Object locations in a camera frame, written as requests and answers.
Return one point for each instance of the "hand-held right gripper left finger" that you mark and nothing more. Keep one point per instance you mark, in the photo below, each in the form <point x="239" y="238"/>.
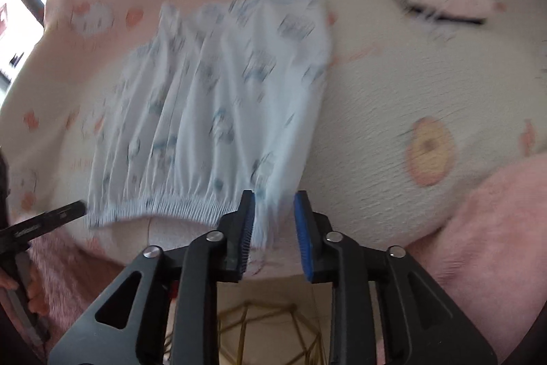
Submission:
<point x="247" y="232"/>

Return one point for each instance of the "folded pink cartoon garment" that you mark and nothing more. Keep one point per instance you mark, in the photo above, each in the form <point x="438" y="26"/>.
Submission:
<point x="427" y="11"/>

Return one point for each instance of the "red slipper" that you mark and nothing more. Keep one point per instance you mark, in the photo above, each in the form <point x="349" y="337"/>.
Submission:
<point x="173" y="289"/>

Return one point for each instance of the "white blue printed shorts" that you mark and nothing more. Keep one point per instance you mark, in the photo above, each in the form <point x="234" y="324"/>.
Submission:
<point x="205" y="104"/>

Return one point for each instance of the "pink cat print blanket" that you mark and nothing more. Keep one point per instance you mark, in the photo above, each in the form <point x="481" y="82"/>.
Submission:
<point x="384" y="91"/>

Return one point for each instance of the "window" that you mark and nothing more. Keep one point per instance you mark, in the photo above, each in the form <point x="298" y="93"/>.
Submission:
<point x="17" y="40"/>

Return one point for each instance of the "person's left hand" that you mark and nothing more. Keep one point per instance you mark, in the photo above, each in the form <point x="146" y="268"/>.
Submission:
<point x="37" y="301"/>

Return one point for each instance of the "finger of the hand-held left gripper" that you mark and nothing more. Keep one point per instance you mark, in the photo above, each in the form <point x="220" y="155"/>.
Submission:
<point x="55" y="217"/>

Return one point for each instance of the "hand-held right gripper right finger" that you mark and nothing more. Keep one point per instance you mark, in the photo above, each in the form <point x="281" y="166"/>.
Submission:
<point x="302" y="236"/>

